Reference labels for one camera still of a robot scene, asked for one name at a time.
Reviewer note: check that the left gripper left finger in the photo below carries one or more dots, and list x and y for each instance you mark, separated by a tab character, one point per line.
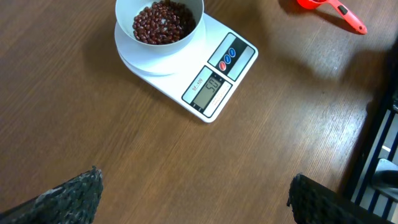
73	202

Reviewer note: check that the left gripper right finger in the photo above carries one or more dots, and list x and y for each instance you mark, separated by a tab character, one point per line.
312	203

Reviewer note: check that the orange measuring scoop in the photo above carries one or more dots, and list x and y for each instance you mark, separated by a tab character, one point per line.
353	20

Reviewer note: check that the white digital kitchen scale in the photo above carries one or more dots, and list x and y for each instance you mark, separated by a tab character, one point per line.
202	76

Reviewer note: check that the black metal rack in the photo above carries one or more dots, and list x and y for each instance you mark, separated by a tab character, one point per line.
372	182

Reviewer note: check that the white round bowl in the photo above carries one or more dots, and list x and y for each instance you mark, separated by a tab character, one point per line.
126	10

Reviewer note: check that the beans in white bowl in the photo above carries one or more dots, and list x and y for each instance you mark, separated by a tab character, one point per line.
164	22

